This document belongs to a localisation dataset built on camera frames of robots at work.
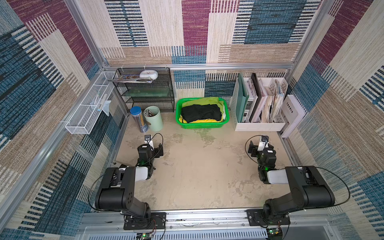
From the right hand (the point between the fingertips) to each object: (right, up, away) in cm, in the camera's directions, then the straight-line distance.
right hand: (260, 140), depth 91 cm
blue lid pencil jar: (-75, +14, +5) cm, 76 cm away
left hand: (-66, -3, +3) cm, 66 cm away
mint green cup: (-66, +15, +7) cm, 68 cm away
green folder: (-12, +25, -4) cm, 28 cm away
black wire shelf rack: (-74, +36, +17) cm, 84 cm away
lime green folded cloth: (-31, +27, +20) cm, 45 cm away
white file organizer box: (-1, +21, -1) cm, 21 cm away
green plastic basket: (-35, +9, +14) cm, 38 cm away
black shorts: (-39, +18, +10) cm, 44 cm away
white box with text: (+22, +17, +3) cm, 28 cm away
